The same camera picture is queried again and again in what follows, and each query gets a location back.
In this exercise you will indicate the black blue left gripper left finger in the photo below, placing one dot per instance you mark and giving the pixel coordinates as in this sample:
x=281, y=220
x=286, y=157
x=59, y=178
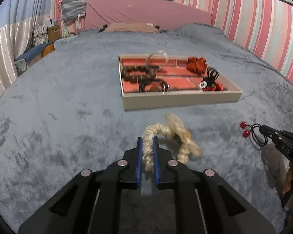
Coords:
x=91, y=201

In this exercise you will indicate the red tassel charm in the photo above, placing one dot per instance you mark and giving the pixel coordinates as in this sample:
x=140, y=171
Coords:
x=215, y=87

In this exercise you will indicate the black white patterned bag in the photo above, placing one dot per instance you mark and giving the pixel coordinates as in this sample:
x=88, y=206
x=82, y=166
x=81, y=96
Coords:
x=40, y=35

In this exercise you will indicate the white strap smartwatch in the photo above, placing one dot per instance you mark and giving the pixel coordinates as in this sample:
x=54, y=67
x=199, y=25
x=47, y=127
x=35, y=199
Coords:
x=157, y=55

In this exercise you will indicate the white tray with brick liner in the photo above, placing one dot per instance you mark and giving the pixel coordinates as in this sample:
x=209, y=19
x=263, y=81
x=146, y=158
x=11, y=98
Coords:
x=158, y=85

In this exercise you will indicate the pink bed headboard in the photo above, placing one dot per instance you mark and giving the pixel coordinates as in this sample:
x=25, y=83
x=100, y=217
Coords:
x=166, y=14

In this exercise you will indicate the brown cardboard storage box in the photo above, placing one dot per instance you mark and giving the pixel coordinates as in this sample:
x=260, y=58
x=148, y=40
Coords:
x=54, y=33

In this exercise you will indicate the black bow with square charm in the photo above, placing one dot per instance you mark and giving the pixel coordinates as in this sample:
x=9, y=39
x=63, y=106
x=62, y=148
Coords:
x=206, y=82

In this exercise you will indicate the beige pillow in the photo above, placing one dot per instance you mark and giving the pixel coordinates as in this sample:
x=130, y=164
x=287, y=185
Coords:
x=131, y=27

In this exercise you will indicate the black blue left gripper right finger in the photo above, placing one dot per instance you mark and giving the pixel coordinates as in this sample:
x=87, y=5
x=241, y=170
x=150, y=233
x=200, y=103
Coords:
x=205, y=202

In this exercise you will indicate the rust red scrunchie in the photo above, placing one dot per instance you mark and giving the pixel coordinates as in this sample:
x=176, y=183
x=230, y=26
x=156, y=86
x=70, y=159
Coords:
x=196, y=65

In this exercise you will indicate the mint green cloth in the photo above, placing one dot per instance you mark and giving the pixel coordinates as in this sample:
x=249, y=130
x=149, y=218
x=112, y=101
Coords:
x=63, y=41

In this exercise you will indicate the orange wooden stool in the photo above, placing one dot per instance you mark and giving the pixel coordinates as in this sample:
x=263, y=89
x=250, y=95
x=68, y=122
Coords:
x=47, y=50

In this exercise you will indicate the cream satin scrunchie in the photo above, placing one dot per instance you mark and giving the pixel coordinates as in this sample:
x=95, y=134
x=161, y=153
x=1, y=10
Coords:
x=174, y=129

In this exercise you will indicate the cream satin curtain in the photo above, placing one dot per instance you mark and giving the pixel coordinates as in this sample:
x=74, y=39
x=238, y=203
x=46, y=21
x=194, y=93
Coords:
x=15, y=39

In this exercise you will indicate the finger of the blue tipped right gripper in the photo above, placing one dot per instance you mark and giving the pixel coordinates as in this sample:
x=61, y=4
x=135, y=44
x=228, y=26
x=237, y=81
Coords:
x=267, y=131

